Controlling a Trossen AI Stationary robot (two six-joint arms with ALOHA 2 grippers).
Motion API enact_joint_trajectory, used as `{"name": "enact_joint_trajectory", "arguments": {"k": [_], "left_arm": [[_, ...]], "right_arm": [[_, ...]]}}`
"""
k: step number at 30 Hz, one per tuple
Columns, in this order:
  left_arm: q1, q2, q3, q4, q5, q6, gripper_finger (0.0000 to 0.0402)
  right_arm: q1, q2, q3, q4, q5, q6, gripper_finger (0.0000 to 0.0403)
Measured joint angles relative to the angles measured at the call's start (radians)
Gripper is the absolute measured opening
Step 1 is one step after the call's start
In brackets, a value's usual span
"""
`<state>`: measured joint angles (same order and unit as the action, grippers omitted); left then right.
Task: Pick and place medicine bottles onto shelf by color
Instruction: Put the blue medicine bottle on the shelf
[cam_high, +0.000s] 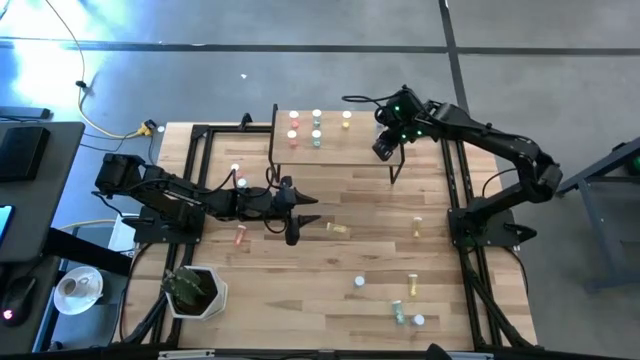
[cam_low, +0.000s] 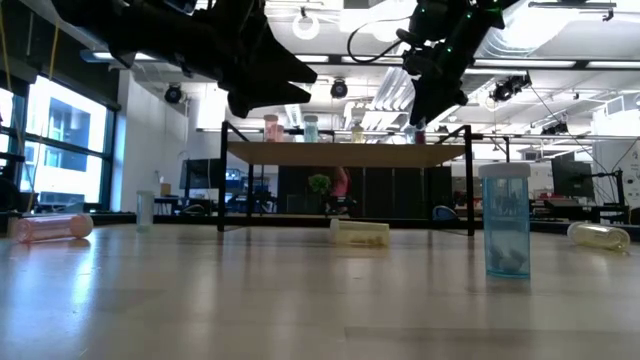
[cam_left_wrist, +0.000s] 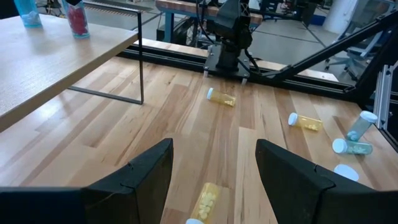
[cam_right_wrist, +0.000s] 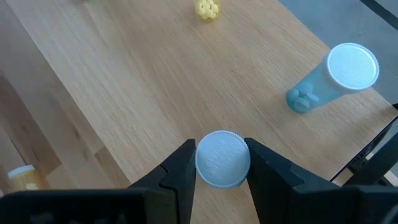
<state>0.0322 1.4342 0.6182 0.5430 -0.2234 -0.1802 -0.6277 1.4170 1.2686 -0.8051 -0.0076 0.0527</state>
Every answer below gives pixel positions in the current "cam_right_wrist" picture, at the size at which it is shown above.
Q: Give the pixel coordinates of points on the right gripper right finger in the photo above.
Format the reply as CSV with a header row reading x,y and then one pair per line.
x,y
286,193

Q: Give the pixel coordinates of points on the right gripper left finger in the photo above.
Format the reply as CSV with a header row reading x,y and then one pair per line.
x,y
171,193

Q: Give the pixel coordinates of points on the blue bottle red pills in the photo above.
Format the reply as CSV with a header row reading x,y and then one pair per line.
x,y
222,159

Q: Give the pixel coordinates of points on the blue pill bottle white cap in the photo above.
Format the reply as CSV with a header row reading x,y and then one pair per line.
x,y
351,67

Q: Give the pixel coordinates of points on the wooden shelf black metal legs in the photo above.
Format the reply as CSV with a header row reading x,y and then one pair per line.
x,y
186,77

